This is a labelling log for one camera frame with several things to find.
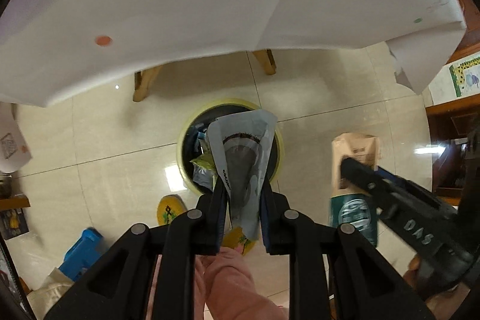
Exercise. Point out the yellow embroidered slipper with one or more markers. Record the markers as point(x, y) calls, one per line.
point(240, 243)
point(170, 211)

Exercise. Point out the wooden table leg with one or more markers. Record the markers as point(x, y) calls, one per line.
point(146, 84)
point(265, 61)

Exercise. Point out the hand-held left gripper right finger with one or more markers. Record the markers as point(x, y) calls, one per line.
point(265, 222)

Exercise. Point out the cartoon tablecloth table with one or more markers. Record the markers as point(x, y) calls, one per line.
point(150, 5)

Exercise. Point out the dark printed box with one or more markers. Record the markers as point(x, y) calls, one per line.
point(13, 218)

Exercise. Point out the child's drawing sheet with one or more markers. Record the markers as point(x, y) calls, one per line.
point(461, 80)

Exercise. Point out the dark bin with yellow rim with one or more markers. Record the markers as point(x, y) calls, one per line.
point(180, 155)

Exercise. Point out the person's right hand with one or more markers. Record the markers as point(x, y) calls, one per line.
point(412, 269)

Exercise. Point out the brown wooden panel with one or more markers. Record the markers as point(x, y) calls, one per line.
point(450, 125)

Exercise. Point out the person's pink trouser leg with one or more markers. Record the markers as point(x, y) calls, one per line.
point(232, 290)

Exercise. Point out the dark green beige packet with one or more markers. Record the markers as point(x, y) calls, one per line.
point(352, 211)

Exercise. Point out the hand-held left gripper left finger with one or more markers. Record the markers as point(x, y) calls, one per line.
point(222, 218)

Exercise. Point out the beige cloth bag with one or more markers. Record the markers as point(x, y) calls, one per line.
point(50, 293)

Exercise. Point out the blue plastic box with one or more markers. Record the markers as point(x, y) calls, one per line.
point(82, 252)

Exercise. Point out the grey pouch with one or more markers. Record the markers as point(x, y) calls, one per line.
point(243, 155)

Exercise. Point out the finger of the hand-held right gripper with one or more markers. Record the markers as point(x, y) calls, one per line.
point(371, 187)
point(397, 182)

